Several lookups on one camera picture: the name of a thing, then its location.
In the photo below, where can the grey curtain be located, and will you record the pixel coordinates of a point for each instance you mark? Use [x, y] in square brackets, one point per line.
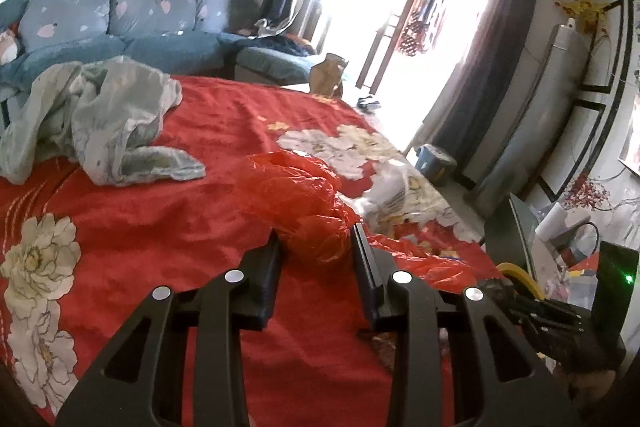
[492, 57]

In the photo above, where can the white paper roll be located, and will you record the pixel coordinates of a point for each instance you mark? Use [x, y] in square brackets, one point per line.
[560, 222]

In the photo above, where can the red artificial flowers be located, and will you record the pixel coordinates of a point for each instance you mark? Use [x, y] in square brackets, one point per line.
[587, 192]

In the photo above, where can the light blue crumpled blanket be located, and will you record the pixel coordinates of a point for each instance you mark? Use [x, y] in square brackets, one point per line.
[100, 117]

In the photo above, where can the blue bin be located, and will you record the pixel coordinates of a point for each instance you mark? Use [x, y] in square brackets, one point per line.
[434, 164]

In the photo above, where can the petal print sofa cushion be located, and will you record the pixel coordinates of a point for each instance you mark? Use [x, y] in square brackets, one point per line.
[65, 19]
[150, 9]
[212, 9]

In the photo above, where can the red box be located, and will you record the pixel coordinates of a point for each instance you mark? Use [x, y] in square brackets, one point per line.
[585, 264]

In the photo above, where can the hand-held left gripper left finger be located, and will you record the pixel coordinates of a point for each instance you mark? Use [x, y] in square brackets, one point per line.
[265, 287]

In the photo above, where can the yellow artificial flowers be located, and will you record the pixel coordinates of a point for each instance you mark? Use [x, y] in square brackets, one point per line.
[582, 9]

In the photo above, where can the grey standing air conditioner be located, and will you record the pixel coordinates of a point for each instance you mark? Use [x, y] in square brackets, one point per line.
[540, 117]

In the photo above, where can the blue sofa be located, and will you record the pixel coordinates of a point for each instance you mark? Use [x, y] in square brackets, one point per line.
[170, 54]

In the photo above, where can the red floral bed sheet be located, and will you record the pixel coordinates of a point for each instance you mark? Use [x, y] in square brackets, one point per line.
[175, 232]

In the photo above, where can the television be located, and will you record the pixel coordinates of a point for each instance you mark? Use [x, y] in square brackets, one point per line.
[632, 137]

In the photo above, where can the brown paper bag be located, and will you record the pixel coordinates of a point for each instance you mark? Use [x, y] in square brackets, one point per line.
[327, 77]

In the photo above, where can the clothes heap on sofa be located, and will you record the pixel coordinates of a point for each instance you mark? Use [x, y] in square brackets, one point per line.
[272, 37]

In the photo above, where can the pair of slippers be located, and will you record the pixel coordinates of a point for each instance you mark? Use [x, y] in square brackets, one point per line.
[369, 104]

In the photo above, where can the glass balcony door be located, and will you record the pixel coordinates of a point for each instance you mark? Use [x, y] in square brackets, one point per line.
[395, 7]

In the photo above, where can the hanging colourful laundry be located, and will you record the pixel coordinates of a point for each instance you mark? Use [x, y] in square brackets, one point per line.
[422, 17]

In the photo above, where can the white yellow snack packet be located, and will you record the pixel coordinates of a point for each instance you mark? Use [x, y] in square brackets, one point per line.
[400, 192]

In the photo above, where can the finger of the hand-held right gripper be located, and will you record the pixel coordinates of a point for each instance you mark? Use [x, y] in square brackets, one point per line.
[500, 293]

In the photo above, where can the red plastic bag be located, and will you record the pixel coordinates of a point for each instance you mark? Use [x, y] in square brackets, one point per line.
[295, 197]

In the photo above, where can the person's right forearm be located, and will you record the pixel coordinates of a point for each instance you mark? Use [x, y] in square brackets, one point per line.
[592, 382]

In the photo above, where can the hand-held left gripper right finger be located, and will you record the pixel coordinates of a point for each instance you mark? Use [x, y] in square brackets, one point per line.
[367, 277]

